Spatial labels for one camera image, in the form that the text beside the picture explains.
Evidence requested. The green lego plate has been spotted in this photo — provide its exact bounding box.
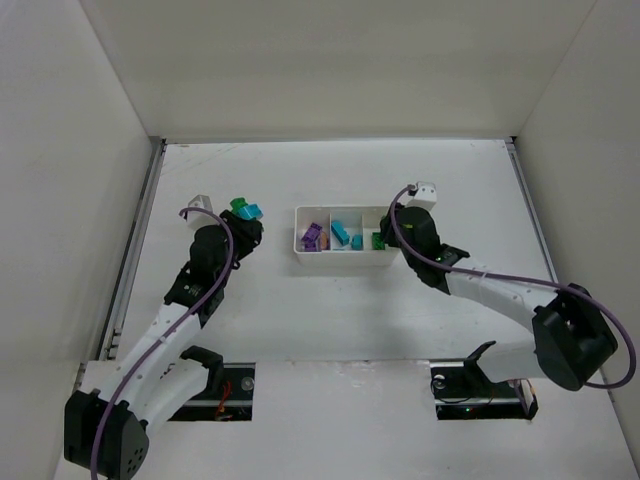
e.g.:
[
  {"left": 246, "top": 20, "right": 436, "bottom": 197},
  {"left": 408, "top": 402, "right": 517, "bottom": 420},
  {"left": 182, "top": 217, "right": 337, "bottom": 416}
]
[{"left": 371, "top": 232, "right": 386, "bottom": 251}]

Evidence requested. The small teal lego brick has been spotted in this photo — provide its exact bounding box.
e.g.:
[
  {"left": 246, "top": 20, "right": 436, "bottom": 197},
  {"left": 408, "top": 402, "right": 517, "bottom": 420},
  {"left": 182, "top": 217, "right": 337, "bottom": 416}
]
[{"left": 351, "top": 235, "right": 363, "bottom": 250}]

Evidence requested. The green lego brick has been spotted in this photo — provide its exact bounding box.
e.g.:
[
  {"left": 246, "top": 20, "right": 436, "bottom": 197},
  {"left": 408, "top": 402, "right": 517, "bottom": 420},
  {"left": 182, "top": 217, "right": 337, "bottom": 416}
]
[{"left": 230, "top": 197, "right": 248, "bottom": 212}]

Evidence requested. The teal rounded lego brick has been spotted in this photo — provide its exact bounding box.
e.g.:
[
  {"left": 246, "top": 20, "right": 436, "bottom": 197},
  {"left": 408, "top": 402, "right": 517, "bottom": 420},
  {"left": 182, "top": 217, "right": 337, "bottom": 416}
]
[{"left": 237, "top": 204, "right": 263, "bottom": 221}]

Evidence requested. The purple lego plate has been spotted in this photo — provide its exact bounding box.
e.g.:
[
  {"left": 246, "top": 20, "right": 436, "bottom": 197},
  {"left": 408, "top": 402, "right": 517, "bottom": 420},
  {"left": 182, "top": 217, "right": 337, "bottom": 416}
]
[{"left": 301, "top": 222, "right": 323, "bottom": 245}]

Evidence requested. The purple curved lego brick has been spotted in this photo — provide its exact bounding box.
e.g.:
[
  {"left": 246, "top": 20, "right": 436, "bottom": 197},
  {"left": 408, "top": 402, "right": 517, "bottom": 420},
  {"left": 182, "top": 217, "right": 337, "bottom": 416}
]
[{"left": 301, "top": 241, "right": 320, "bottom": 252}]

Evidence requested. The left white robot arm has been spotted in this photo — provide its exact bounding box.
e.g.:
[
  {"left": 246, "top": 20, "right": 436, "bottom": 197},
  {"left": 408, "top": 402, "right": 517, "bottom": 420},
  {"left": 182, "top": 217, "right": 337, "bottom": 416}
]
[{"left": 63, "top": 211, "right": 263, "bottom": 479}]

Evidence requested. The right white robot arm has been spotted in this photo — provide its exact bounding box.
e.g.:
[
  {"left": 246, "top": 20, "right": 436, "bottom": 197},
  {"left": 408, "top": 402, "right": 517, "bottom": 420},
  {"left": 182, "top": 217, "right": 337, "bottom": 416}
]
[{"left": 380, "top": 205, "right": 618, "bottom": 391}]

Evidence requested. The white three-compartment tray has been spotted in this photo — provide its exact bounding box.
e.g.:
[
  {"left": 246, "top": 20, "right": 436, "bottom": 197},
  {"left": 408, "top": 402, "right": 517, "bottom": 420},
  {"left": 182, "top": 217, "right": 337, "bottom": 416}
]
[{"left": 293, "top": 205, "right": 399, "bottom": 267}]

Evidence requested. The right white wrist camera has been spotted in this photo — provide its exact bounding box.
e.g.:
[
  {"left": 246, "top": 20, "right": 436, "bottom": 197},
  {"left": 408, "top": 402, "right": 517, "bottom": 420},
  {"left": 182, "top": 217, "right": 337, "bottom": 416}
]
[{"left": 407, "top": 181, "right": 437, "bottom": 212}]

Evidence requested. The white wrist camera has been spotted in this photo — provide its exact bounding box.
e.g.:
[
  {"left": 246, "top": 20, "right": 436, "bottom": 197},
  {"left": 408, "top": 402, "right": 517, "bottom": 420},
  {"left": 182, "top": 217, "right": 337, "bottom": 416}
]
[
  {"left": 407, "top": 181, "right": 437, "bottom": 212},
  {"left": 185, "top": 194, "right": 215, "bottom": 231}
]

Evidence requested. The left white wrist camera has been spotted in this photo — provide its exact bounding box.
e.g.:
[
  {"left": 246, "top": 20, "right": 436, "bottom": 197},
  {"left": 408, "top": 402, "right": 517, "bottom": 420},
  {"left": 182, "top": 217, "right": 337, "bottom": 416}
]
[{"left": 185, "top": 194, "right": 215, "bottom": 231}]

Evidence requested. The right aluminium rail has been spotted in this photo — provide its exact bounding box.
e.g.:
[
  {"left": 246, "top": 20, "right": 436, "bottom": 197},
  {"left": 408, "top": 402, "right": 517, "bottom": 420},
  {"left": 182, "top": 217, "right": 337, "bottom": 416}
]
[{"left": 505, "top": 137, "right": 559, "bottom": 283}]

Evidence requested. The aluminium rail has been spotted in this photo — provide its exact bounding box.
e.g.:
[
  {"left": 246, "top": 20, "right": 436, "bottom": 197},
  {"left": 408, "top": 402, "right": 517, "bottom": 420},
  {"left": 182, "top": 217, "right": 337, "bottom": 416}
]
[
  {"left": 505, "top": 137, "right": 559, "bottom": 283},
  {"left": 91, "top": 137, "right": 167, "bottom": 360}
]

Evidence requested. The left aluminium rail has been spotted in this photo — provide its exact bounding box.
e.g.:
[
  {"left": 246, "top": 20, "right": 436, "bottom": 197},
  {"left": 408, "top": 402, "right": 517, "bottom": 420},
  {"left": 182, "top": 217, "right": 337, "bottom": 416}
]
[{"left": 91, "top": 137, "right": 167, "bottom": 360}]

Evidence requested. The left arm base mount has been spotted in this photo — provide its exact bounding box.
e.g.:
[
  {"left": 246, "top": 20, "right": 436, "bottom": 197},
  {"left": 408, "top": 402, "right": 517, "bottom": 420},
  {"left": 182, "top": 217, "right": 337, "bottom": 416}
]
[{"left": 170, "top": 346, "right": 256, "bottom": 422}]

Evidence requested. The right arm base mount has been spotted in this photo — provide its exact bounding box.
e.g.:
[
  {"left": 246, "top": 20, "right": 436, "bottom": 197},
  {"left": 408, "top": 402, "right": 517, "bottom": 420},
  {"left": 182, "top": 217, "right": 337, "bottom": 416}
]
[{"left": 429, "top": 341, "right": 539, "bottom": 421}]

